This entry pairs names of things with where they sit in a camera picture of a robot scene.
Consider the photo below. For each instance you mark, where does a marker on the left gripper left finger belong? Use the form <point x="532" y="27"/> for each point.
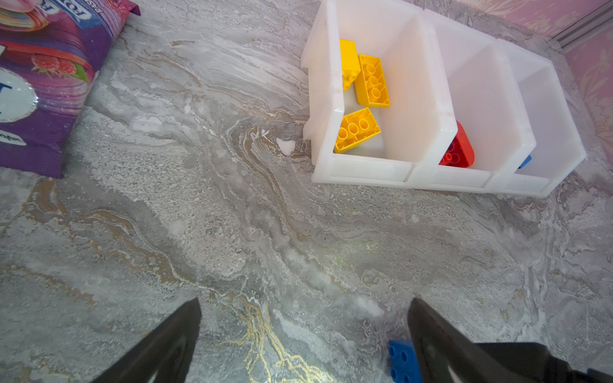
<point x="165" y="354"/>

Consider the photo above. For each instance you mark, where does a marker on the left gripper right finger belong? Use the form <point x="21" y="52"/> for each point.
<point x="445" y="355"/>

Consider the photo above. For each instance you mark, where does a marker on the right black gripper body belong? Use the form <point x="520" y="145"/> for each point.
<point x="534" y="361"/>

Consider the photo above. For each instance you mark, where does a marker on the blue lego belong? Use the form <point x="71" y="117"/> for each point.
<point x="404" y="362"/>

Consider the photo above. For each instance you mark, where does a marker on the red arch lego brick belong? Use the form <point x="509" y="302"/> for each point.
<point x="460" y="153"/>

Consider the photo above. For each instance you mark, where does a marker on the blue long lego brick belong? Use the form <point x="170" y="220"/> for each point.
<point x="525" y="162"/>

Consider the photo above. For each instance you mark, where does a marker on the white bin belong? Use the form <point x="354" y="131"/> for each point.
<point x="486" y="103"/>
<point x="559" y="149"/>
<point x="419" y="123"/>

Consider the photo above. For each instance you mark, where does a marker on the yellow long lego brick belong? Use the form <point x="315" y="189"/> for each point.
<point x="370" y="85"/>

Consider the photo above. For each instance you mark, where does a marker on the yellow square lego brick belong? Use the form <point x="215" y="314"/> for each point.
<point x="350" y="63"/>

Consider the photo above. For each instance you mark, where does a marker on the purple candy bag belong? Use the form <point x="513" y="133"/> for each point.
<point x="51" y="53"/>

